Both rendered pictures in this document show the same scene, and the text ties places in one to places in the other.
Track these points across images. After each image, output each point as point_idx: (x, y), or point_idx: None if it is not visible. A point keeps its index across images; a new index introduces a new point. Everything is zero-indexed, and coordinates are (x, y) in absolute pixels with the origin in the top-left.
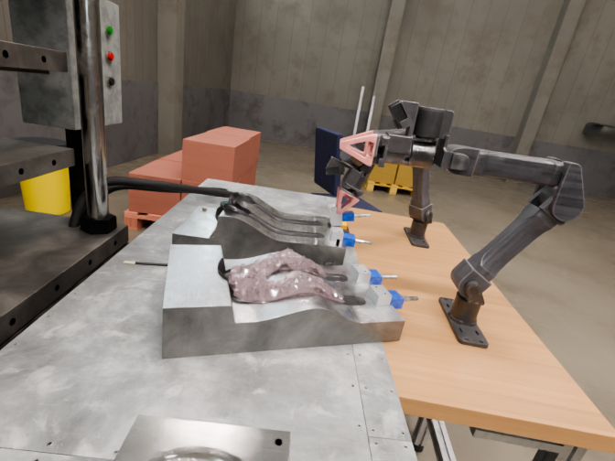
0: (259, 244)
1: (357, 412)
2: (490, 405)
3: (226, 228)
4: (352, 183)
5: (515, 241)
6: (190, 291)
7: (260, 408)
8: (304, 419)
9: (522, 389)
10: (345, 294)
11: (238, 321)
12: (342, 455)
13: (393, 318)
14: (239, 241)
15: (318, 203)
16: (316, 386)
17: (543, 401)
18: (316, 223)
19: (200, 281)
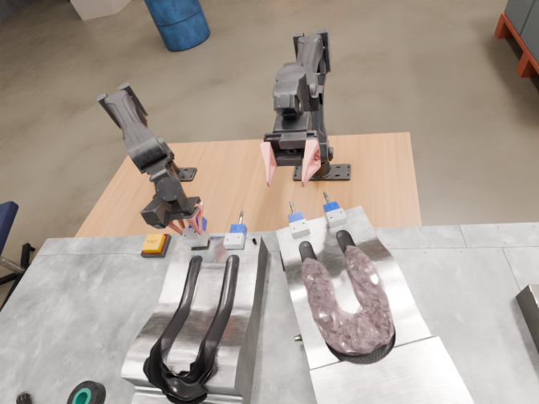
0: (251, 331)
1: (448, 252)
2: (408, 179)
3: (241, 375)
4: (185, 202)
5: (323, 105)
6: (431, 383)
7: (475, 315)
8: (471, 284)
9: (387, 160)
10: (334, 244)
11: (428, 333)
12: (488, 262)
13: (362, 212)
14: (248, 358)
15: (64, 265)
16: (435, 276)
17: (393, 154)
18: (193, 263)
19: (407, 377)
